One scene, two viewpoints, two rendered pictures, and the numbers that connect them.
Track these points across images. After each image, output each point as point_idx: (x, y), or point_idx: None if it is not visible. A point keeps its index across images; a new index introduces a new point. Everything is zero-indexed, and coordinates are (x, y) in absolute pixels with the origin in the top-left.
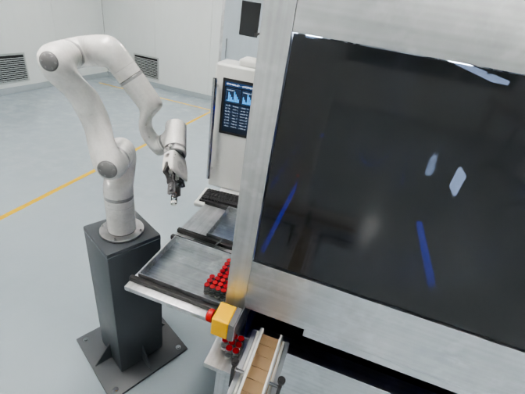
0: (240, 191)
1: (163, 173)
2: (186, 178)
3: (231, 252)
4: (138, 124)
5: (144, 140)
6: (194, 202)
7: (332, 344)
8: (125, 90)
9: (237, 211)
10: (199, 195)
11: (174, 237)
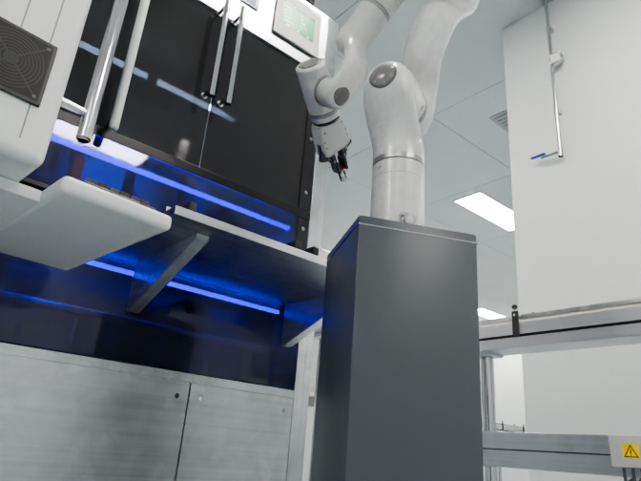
0: (326, 166)
1: (350, 142)
2: (319, 151)
3: (322, 217)
4: (366, 66)
5: (359, 87)
6: (169, 217)
7: None
8: (382, 28)
9: (325, 180)
10: (132, 201)
11: (317, 247)
